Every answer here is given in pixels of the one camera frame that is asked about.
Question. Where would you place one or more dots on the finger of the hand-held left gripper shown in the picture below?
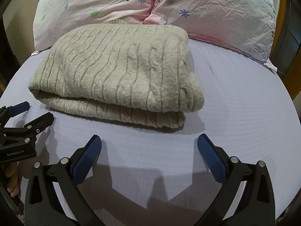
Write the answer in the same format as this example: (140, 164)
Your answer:
(38, 121)
(19, 107)

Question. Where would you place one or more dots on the wooden bed frame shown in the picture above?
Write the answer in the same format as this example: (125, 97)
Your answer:
(290, 51)

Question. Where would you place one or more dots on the lavender bed sheet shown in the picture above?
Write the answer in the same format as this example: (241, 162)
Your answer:
(164, 150)

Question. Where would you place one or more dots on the person's left hand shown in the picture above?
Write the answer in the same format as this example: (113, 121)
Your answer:
(11, 179)

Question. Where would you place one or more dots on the pink floral pillow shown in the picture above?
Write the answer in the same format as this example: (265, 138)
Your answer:
(94, 9)
(218, 16)

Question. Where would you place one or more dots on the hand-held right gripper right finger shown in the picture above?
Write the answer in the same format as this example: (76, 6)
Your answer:
(211, 157)

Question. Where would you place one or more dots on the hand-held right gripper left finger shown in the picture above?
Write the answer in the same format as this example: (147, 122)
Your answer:
(85, 157)

